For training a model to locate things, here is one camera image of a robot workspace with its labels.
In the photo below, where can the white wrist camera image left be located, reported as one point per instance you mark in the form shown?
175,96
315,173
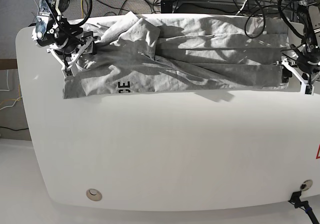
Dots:
67,72

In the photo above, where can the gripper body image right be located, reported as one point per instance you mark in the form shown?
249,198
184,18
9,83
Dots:
304,67

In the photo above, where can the grey T-shirt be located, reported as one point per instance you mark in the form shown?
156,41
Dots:
175,53

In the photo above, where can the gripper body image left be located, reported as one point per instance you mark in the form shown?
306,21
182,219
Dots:
68,51

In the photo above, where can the black clamp with cable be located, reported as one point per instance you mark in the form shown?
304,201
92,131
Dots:
304,205

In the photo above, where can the round beige table grommet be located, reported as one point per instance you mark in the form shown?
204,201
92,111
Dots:
93,195

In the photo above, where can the round grommet with cable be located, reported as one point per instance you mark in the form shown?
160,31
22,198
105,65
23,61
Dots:
306,185

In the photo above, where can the red warning triangle sticker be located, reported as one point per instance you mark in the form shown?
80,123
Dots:
318,153

